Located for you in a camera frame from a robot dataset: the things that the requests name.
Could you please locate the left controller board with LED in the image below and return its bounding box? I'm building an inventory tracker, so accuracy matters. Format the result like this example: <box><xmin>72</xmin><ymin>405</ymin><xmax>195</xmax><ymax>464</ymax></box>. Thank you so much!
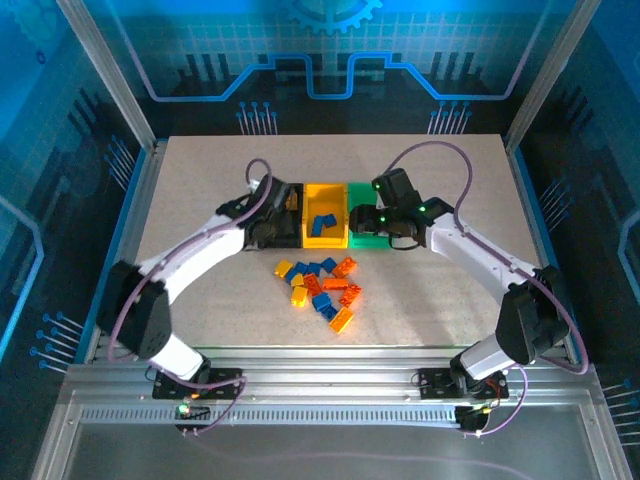
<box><xmin>174</xmin><ymin>403</ymin><xmax>211</xmax><ymax>421</ymax></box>

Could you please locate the aluminium frame cross beam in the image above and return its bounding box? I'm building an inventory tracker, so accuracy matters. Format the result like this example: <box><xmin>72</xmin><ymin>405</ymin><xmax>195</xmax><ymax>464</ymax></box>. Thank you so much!
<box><xmin>62</xmin><ymin>347</ymin><xmax>601</xmax><ymax>406</ymax></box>

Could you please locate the right controller board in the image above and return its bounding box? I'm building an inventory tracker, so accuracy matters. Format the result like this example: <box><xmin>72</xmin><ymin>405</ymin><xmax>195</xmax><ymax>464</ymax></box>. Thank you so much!
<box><xmin>455</xmin><ymin>405</ymin><xmax>494</xmax><ymax>434</ymax></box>

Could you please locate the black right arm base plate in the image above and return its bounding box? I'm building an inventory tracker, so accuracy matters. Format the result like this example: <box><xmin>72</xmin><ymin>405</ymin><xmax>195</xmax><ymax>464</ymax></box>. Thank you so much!
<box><xmin>417</xmin><ymin>367</ymin><xmax>510</xmax><ymax>401</ymax></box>

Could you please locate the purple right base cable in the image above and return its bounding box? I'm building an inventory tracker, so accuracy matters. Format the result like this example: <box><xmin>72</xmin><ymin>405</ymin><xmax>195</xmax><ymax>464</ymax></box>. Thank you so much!
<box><xmin>462</xmin><ymin>362</ymin><xmax>530</xmax><ymax>439</ymax></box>

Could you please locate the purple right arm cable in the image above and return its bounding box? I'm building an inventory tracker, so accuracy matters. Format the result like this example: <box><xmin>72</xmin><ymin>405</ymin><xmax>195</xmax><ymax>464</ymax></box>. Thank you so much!
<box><xmin>385</xmin><ymin>141</ymin><xmax>591</xmax><ymax>376</ymax></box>

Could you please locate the aluminium frame upright post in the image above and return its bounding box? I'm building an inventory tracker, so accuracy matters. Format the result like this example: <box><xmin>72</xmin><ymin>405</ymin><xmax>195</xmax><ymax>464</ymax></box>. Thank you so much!
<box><xmin>504</xmin><ymin>0</ymin><xmax>601</xmax><ymax>151</ymax></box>
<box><xmin>57</xmin><ymin>0</ymin><xmax>159</xmax><ymax>151</ymax></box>

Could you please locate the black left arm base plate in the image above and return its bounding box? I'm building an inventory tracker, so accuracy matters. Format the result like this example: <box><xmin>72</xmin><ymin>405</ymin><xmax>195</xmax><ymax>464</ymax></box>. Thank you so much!
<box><xmin>151</xmin><ymin>367</ymin><xmax>245</xmax><ymax>401</ymax></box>

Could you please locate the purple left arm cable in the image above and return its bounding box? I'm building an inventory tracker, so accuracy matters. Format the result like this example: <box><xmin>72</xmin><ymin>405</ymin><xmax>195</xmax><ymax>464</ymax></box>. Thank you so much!
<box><xmin>105</xmin><ymin>158</ymin><xmax>275</xmax><ymax>364</ymax></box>

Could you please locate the yellow plastic storage bin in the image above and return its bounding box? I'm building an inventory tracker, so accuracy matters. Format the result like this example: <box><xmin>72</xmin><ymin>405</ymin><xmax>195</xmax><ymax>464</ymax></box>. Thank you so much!
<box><xmin>301</xmin><ymin>182</ymin><xmax>350</xmax><ymax>250</ymax></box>

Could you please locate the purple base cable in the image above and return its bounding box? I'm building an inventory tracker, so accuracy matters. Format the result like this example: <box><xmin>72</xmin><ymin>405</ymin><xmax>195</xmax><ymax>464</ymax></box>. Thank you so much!
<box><xmin>462</xmin><ymin>362</ymin><xmax>530</xmax><ymax>439</ymax></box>
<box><xmin>144</xmin><ymin>364</ymin><xmax>250</xmax><ymax>439</ymax></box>

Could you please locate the green plastic storage bin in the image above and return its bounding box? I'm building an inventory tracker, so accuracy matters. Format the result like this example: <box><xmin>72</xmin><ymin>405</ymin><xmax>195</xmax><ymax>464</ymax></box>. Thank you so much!
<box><xmin>346</xmin><ymin>181</ymin><xmax>396</xmax><ymax>250</ymax></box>

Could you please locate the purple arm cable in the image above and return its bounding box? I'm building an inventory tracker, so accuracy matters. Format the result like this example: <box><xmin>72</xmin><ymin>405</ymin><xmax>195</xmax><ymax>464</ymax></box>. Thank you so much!
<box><xmin>105</xmin><ymin>158</ymin><xmax>275</xmax><ymax>364</ymax></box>
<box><xmin>385</xmin><ymin>141</ymin><xmax>591</xmax><ymax>376</ymax></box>

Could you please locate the black plastic storage bin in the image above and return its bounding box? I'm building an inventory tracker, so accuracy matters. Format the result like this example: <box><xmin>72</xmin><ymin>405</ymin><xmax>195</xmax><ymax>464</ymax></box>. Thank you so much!
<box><xmin>252</xmin><ymin>180</ymin><xmax>305</xmax><ymax>251</ymax></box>

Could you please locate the blue table side panel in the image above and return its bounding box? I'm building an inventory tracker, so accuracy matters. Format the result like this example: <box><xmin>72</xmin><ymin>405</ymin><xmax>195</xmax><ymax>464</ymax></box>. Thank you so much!
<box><xmin>74</xmin><ymin>147</ymin><xmax>151</xmax><ymax>364</ymax></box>
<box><xmin>509</xmin><ymin>147</ymin><xmax>594</xmax><ymax>364</ymax></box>

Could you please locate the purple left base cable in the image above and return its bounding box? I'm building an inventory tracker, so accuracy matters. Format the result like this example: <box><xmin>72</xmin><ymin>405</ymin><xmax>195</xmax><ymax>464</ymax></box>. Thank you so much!
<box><xmin>144</xmin><ymin>364</ymin><xmax>250</xmax><ymax>439</ymax></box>

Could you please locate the slotted grey cable duct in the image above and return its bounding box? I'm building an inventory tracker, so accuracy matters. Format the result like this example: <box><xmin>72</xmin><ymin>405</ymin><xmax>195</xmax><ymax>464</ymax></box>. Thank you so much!
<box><xmin>79</xmin><ymin>407</ymin><xmax>459</xmax><ymax>425</ymax></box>

